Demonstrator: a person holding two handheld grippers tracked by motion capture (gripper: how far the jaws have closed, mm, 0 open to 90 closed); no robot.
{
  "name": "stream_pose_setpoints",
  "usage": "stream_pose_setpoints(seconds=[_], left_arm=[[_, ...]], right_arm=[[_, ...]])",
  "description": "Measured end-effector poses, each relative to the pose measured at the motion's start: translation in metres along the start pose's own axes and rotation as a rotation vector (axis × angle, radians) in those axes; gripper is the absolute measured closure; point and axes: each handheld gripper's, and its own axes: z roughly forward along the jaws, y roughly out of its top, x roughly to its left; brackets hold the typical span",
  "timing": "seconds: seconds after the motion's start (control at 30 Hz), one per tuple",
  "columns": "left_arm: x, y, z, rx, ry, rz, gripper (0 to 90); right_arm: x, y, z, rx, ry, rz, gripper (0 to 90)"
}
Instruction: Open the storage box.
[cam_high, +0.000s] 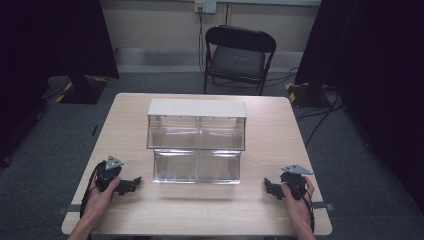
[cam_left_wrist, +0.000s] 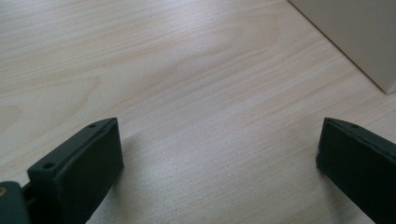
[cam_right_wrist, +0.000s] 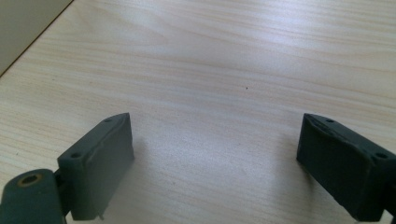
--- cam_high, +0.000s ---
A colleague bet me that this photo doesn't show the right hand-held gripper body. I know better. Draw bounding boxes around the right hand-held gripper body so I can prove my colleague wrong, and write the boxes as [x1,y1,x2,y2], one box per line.
[279,163,314,201]

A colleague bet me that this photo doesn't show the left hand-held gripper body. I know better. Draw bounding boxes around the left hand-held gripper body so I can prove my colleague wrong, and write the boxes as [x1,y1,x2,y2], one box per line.
[94,155,125,193]

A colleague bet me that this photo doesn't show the person's right hand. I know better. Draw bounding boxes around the person's right hand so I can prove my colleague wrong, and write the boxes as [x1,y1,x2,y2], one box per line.
[280,175,316,221]

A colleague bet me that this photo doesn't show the person's left hand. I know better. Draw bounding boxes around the person's left hand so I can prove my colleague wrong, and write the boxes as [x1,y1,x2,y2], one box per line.
[81,176,122,222]

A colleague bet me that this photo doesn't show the clear acrylic drawer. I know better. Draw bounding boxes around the clear acrylic drawer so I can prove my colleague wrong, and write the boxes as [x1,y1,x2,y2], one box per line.
[152,148,242,185]

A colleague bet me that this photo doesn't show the clear organizer box white top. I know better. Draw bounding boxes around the clear organizer box white top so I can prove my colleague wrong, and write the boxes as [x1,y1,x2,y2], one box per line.
[146,97,248,152]

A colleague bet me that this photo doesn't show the black stand base striped tape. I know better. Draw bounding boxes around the black stand base striped tape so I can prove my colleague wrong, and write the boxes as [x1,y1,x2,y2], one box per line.
[284,81,336,110]
[42,74,110,106]

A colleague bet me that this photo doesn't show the black folding chair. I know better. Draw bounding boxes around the black folding chair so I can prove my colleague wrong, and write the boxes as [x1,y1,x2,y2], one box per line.
[202,24,278,97]

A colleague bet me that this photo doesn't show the dark curtain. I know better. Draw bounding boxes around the dark curtain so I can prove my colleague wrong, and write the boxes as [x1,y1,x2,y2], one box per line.
[294,0,424,216]
[0,0,120,168]

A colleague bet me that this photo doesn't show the left hand-held gripper black cable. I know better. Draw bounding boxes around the left hand-held gripper black cable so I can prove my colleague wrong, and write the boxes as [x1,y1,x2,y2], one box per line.
[79,161,105,219]

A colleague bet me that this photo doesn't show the hand-held gripper black cable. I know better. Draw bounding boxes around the hand-held gripper black cable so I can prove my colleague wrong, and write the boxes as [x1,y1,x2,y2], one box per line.
[301,188,317,234]
[79,161,105,219]

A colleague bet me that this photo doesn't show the right hand-held gripper black cable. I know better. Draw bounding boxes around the right hand-held gripper black cable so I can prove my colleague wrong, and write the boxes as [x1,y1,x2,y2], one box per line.
[301,188,317,234]

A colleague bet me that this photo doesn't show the grey table strap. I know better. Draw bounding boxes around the grey table strap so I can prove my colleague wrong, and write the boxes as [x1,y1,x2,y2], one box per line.
[55,203,83,216]
[312,200,335,212]

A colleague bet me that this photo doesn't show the black floor cables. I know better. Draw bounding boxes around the black floor cables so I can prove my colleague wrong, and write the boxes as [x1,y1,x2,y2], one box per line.
[294,89,345,148]

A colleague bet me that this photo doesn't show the black cable from wall outlet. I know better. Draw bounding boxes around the black cable from wall outlet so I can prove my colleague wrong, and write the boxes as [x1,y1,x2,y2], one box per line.
[197,6,208,79]

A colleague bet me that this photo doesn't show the white wall outlet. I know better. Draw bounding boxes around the white wall outlet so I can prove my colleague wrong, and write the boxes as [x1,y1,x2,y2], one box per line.
[194,0,218,15]

